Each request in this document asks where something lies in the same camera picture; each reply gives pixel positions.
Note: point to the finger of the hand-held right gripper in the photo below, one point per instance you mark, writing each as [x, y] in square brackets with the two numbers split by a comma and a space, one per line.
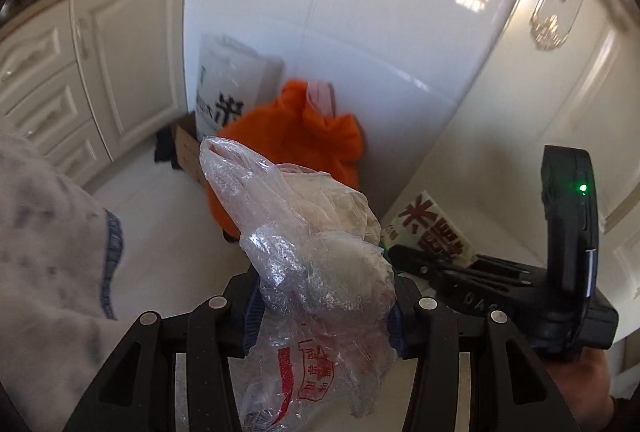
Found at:
[420, 264]
[500, 269]

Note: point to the grey speckled sweater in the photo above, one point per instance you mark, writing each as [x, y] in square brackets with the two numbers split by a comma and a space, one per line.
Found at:
[45, 262]

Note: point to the dark cloth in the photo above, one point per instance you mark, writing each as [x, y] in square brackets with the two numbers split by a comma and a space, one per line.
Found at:
[164, 150]

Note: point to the pink plastic bag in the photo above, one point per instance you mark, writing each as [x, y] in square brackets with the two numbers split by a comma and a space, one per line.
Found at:
[320, 96]

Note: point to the cardboard box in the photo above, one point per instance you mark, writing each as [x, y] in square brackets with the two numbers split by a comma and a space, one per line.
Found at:
[187, 152]

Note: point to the cream kitchen cabinet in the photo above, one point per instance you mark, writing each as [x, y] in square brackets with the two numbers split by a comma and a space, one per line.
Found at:
[115, 57]

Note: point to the white rice sack black print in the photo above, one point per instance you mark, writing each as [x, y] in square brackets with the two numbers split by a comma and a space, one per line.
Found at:
[230, 82]

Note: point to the white packet red print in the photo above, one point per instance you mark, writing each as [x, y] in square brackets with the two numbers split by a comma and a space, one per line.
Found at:
[435, 224]

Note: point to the white door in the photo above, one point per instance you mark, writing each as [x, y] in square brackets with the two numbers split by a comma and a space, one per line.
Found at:
[500, 122]

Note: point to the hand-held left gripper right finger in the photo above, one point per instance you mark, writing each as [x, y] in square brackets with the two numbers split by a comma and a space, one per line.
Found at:
[396, 329]

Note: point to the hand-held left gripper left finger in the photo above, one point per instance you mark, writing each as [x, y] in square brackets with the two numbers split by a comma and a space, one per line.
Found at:
[252, 314]

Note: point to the clear plastic bag red print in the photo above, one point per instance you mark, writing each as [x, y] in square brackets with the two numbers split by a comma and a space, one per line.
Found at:
[310, 257]

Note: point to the orange plastic bag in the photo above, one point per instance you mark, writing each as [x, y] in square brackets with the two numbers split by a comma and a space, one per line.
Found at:
[300, 132]

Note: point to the person's right hand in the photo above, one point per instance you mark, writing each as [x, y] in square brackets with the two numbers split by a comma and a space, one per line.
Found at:
[580, 387]

